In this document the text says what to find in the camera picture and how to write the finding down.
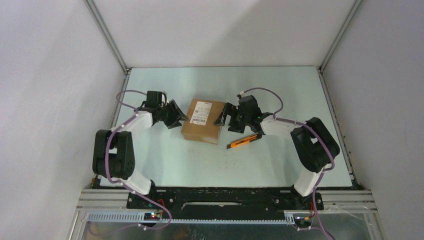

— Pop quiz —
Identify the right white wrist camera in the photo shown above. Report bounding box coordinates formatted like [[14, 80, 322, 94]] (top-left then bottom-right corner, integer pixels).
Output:
[[237, 93, 261, 114]]

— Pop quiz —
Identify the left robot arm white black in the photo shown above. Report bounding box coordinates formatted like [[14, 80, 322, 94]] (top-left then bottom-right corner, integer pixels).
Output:
[[92, 90, 189, 208]]

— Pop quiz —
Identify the left aluminium frame post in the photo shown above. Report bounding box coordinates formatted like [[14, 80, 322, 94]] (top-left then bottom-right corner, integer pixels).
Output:
[[83, 0, 130, 75]]

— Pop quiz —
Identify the right aluminium frame post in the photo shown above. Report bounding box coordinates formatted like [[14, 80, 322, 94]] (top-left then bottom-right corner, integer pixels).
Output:
[[318, 0, 364, 73]]

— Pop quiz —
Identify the left controller board with leds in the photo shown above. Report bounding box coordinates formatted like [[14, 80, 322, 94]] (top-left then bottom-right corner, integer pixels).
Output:
[[143, 212, 162, 221]]

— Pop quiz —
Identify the controller board with leds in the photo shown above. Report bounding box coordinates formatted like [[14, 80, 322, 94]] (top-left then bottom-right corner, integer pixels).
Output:
[[293, 216, 314, 230], [143, 212, 162, 221]]

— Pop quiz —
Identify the brown cardboard express box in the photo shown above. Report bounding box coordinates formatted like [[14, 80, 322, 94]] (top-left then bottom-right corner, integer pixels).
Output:
[[181, 98, 225, 145]]

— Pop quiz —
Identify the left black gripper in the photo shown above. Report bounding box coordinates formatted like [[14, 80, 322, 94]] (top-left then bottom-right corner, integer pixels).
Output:
[[157, 100, 188, 130]]

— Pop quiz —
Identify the grey slotted cable duct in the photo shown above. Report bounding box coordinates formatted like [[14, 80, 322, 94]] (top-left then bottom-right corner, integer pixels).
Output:
[[86, 211, 299, 226]]

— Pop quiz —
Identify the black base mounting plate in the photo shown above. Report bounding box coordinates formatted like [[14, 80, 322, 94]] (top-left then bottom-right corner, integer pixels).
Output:
[[126, 187, 324, 221]]

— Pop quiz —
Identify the right controller board with leds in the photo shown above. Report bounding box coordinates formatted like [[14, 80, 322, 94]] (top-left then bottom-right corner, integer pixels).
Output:
[[293, 216, 314, 230]]

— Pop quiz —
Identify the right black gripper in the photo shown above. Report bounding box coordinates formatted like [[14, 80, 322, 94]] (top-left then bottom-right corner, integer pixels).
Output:
[[214, 102, 251, 133]]

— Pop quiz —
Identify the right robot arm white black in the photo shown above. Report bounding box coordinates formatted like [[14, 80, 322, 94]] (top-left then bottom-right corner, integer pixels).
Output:
[[213, 95, 341, 209]]

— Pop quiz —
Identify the aluminium frame post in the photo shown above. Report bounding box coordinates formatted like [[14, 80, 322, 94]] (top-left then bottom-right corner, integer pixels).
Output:
[[318, 0, 364, 73], [83, 0, 130, 75]]

